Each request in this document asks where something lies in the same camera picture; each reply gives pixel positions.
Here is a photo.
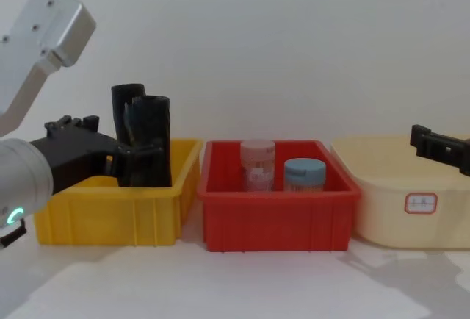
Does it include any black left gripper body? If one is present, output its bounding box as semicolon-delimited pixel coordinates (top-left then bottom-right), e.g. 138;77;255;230
29;126;123;196

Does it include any black bag roll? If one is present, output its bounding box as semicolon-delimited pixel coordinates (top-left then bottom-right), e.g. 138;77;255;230
123;94;173;188
111;83;147;145

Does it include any cream plastic bin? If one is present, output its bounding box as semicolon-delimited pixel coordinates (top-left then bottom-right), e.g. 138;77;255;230
330;134;470;251

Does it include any white red-edged label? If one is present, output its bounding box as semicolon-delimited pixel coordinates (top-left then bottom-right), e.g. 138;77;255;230
404;191;439;215

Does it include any yellow plastic bin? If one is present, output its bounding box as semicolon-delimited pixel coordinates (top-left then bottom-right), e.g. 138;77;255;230
34;137;204;248

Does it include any clear jar with blue lid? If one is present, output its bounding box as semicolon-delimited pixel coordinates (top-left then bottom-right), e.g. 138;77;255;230
283;158;328;193

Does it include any clear jar with pink lid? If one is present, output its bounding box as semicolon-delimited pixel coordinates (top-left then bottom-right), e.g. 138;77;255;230
239;139;276;193

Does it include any red plastic bin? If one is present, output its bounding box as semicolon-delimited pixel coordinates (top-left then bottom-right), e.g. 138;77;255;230
196;140;362;253

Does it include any white table cloth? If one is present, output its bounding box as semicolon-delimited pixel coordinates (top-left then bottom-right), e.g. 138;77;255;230
0;219;470;319

